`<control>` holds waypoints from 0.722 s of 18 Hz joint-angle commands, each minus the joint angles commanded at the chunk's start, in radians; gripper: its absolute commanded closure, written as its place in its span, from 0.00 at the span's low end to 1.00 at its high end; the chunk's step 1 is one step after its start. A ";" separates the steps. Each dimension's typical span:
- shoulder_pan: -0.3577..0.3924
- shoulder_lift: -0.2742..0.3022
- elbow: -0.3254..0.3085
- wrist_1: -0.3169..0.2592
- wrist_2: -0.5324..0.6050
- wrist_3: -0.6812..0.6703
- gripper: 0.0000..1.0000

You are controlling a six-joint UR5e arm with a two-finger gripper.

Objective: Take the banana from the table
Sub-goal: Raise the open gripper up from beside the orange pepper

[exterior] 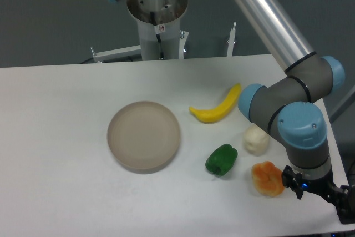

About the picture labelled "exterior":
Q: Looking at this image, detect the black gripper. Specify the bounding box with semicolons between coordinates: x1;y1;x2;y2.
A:
281;165;354;224

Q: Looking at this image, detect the yellow toy banana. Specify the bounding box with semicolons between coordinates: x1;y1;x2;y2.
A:
189;83;242;123

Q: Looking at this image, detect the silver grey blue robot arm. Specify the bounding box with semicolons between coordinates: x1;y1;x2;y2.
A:
112;0;354;224

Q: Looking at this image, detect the orange toy bell pepper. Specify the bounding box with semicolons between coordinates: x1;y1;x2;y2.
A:
251;161;284;197

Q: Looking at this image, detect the white toy garlic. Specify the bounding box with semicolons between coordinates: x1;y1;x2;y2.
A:
242;124;270;155

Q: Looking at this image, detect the green toy bell pepper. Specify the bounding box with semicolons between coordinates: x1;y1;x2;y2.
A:
205;144;238;177

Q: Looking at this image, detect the beige round plate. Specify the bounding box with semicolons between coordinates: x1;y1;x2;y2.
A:
106;101;181;174

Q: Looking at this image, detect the white upright metal post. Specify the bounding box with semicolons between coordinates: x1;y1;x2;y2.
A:
226;21;237;57

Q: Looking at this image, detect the white metal base bracket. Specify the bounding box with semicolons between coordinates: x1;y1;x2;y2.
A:
90;45;141;63

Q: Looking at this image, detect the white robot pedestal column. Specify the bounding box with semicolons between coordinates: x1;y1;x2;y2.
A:
127;0;188;61

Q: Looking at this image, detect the black cable on pedestal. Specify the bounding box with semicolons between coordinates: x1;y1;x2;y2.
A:
149;11;166;60

